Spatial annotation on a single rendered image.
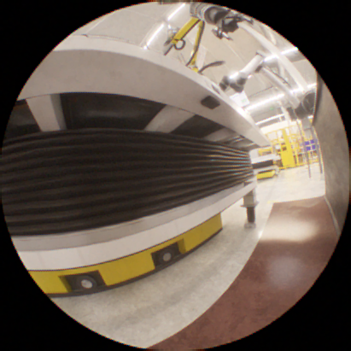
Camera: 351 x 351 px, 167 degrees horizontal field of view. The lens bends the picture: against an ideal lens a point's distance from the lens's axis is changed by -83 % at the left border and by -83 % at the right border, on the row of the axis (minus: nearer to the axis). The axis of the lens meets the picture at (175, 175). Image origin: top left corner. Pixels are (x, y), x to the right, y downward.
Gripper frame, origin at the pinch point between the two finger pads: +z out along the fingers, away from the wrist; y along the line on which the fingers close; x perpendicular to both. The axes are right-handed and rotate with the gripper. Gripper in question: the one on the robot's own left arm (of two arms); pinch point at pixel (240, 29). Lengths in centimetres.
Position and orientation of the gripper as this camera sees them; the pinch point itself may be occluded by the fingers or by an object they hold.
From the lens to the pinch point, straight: 43.9
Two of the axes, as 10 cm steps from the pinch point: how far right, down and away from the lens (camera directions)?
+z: 1.7, 9.8, -0.7
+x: 8.6, -1.2, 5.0
